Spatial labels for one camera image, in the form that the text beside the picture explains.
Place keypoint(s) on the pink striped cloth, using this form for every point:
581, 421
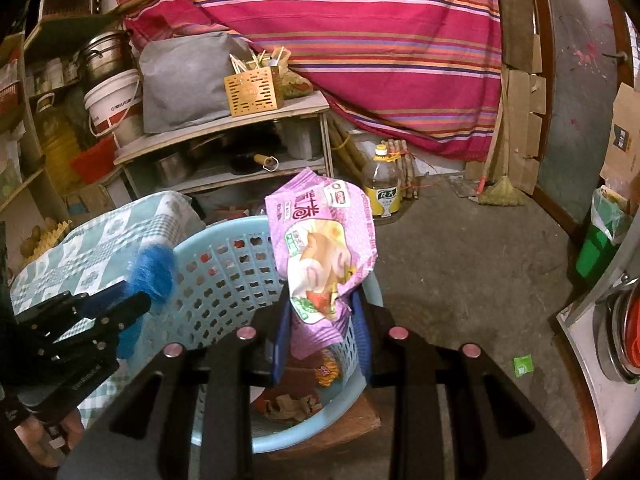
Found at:
350, 45

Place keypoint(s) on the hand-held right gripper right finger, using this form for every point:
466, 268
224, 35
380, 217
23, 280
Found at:
361, 340

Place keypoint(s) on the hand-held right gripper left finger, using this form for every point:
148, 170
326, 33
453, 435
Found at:
280, 345

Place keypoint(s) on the brown crumpled wrapper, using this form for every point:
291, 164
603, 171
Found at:
292, 406

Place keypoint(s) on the toaster oven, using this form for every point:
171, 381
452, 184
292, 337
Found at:
70, 0

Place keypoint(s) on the green checkered tablecloth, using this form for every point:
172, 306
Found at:
100, 240

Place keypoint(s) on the green trash bin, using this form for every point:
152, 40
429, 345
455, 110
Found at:
597, 250

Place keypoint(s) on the straw broom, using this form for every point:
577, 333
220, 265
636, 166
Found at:
500, 190

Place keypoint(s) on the steel pot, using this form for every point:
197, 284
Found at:
105, 57

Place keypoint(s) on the stacked metal bowls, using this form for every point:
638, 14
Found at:
620, 335

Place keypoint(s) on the yellow chopstick holder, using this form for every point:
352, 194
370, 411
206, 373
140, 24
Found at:
252, 92

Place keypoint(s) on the green wrapper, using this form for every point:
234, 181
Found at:
523, 365

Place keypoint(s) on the orange snack packet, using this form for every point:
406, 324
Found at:
326, 369

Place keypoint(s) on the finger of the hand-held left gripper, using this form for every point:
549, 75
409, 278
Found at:
125, 312
100, 296

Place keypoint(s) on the blue scrubber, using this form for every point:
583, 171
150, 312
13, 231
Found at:
150, 270

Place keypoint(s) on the flattened cardboard sheets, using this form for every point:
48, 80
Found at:
520, 90

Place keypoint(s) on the oil bottle with yellow cap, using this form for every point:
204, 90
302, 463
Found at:
382, 185

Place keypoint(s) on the grey fabric bag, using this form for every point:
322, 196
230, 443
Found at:
185, 85

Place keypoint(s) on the white plastic bucket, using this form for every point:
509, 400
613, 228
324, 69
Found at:
112, 102

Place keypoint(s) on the large yellow oil jug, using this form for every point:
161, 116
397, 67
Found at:
59, 142

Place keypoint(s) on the bundle of wooden sticks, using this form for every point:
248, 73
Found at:
402, 167

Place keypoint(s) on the wooden shelf unit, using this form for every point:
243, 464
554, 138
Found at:
30, 125

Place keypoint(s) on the pink snack packet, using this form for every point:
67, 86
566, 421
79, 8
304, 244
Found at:
320, 240

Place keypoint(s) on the red plastic basin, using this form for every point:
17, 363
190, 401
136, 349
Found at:
95, 160

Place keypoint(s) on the small grey shelf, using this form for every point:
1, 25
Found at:
225, 132

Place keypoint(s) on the yellow egg tray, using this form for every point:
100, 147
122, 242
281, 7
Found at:
47, 237

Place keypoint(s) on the light blue plastic basket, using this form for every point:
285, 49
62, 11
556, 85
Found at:
225, 285

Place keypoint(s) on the person's left hand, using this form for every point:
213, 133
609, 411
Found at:
50, 435

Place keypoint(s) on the brown cardboard box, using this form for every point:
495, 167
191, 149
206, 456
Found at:
625, 135

